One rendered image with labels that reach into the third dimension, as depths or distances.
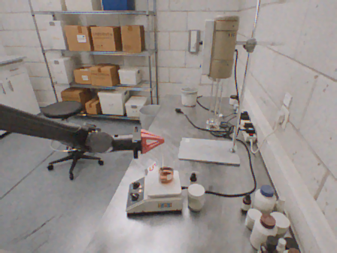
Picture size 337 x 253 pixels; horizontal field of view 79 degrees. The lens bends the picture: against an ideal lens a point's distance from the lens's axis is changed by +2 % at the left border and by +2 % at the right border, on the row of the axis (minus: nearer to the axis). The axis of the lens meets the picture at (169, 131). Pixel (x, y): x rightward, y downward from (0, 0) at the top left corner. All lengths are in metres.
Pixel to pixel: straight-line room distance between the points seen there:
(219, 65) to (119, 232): 0.70
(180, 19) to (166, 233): 2.59
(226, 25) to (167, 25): 2.15
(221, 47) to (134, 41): 1.94
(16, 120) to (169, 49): 2.63
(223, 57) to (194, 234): 0.64
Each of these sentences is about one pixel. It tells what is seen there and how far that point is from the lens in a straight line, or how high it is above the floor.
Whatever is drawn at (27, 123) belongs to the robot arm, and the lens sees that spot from 0.50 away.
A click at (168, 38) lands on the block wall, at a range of 2.97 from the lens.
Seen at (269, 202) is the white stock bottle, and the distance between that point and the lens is 0.77.
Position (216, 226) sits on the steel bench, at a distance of 0.76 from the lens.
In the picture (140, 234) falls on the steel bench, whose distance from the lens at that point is 0.74.
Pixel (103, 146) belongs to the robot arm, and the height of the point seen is 1.06.
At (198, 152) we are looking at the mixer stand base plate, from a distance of 1.04.
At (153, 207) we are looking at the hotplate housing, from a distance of 0.75.
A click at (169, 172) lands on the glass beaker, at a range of 0.71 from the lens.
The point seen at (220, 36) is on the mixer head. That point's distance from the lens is 0.85.
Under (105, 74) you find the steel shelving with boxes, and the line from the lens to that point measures 2.85.
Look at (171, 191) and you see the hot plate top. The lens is 0.72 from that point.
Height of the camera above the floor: 1.36
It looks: 29 degrees down
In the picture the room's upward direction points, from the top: straight up
